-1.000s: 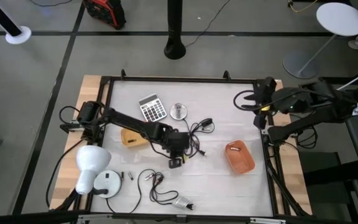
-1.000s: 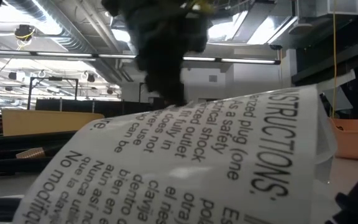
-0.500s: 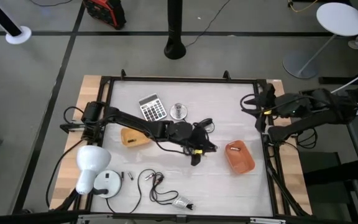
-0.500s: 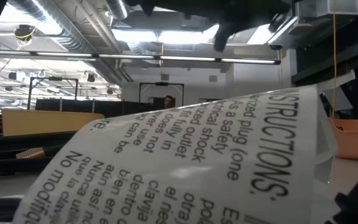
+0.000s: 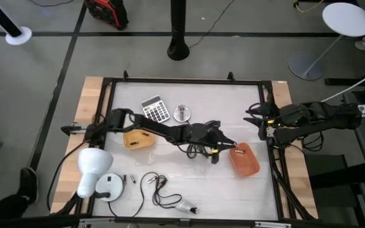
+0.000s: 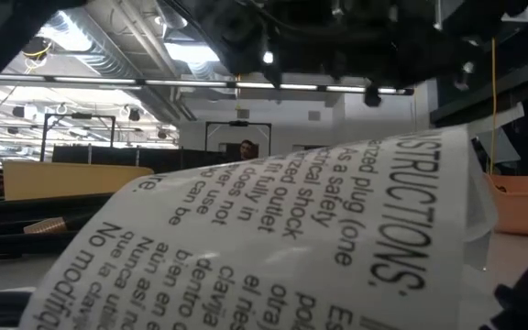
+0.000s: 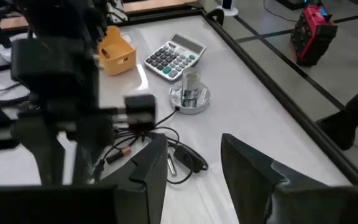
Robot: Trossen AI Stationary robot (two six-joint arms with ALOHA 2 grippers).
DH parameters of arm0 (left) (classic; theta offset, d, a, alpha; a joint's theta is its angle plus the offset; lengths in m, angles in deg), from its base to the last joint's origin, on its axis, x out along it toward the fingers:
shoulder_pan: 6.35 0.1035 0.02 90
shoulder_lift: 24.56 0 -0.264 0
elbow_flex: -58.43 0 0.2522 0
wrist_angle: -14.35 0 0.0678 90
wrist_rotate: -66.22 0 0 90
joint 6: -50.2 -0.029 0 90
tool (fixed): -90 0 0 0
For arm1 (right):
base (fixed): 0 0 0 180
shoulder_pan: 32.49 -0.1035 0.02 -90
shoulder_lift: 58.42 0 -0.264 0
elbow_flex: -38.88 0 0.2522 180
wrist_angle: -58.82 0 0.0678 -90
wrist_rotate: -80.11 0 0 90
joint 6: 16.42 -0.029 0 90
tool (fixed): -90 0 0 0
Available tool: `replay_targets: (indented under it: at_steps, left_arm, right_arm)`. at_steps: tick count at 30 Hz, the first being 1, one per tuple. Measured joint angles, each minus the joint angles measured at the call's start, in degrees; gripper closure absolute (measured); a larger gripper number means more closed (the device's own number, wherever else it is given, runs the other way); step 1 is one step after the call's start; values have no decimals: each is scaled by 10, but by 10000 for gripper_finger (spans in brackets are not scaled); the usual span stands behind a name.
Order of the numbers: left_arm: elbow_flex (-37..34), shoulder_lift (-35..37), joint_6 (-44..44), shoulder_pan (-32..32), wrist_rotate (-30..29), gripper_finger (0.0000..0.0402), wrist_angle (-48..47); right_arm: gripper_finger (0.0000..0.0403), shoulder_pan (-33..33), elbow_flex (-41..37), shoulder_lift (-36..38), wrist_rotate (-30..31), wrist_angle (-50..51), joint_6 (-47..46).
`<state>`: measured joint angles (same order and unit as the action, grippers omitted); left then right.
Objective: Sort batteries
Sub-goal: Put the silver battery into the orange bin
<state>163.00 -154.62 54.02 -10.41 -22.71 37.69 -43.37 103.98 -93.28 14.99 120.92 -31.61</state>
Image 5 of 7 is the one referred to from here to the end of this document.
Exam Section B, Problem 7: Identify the black post white base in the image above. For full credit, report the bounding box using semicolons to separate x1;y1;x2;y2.
0;0;33;46

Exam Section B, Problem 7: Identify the chrome lamp socket base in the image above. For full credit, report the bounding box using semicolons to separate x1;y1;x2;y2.
172;104;192;123

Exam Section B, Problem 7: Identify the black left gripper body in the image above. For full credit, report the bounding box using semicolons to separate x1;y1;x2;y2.
203;120;226;149

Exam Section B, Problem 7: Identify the white round side table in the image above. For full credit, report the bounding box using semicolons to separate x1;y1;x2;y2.
288;2;365;81

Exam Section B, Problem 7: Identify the yellow cable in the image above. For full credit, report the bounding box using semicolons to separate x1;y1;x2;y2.
293;0;324;13

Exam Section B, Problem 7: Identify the black lamp power cord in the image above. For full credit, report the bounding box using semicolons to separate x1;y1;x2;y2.
107;172;200;219

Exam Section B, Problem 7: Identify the white printed safety label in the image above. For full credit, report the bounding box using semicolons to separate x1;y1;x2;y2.
175;199;193;213

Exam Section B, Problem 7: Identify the grey desk calculator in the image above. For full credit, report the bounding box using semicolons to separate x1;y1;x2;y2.
141;94;171;124

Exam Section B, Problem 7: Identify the person's black shoe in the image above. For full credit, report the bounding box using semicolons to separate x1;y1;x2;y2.
17;167;39;203

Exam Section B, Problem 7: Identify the white desk lamp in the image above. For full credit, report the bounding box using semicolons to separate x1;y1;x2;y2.
76;148;125;203

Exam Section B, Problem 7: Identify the black cable loop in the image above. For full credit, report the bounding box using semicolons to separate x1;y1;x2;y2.
301;131;325;152

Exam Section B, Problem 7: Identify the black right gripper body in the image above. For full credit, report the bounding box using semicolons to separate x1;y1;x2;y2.
258;103;281;142

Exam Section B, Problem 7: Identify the person's leg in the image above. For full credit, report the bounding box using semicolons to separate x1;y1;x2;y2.
0;193;25;222

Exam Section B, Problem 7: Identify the red black equipment case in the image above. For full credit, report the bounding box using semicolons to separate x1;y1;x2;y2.
84;0;129;31

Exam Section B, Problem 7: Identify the orange plastic bin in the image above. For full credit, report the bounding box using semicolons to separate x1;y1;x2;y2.
229;142;261;178

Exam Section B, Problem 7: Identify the yellow plastic bin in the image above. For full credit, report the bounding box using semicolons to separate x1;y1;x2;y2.
122;129;156;150

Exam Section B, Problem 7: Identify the black floor cable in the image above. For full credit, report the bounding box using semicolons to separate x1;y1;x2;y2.
46;141;90;212

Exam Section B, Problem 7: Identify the thin black floor wire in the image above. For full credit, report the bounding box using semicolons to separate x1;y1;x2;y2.
188;0;236;48

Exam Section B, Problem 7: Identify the black pole with round base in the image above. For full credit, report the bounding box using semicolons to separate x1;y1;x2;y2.
167;0;191;61

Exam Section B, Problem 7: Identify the white tube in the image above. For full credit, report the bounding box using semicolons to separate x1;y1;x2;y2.
320;65;365;103

